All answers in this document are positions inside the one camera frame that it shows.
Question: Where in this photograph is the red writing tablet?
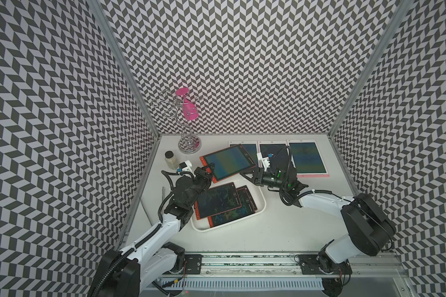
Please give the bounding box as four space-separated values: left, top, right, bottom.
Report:
199 144 257 183
208 186 257 228
195 183 242 220

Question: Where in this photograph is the white plastic storage box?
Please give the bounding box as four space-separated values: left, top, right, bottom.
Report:
190 176 267 233

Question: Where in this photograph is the pink writing tablet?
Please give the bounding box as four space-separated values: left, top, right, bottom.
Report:
287 139 330 178
258 141 288 164
229 141 259 165

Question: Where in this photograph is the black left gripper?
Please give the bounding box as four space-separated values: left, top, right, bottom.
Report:
187 162 214 207

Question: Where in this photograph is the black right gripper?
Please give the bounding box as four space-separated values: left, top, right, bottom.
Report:
239 166 287 189

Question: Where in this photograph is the glass spice jar black lid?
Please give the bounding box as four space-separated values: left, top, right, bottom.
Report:
165 150 180 170

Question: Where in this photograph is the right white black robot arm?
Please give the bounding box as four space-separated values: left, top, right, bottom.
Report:
241 146 396 275

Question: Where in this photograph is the aluminium corner post left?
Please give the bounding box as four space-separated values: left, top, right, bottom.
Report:
87 0 160 138

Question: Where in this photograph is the chrome wire jewelry stand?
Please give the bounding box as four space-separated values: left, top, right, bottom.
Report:
152 89 203 155

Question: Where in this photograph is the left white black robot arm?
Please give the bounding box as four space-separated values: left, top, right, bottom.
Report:
87 163 214 297

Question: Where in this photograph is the aluminium corner post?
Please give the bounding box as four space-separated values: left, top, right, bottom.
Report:
328 0 415 139
87 0 160 138

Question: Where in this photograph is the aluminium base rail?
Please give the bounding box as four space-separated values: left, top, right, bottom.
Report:
189 252 408 278

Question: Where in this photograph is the aluminium corner post right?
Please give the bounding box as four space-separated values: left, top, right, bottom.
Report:
328 0 415 139

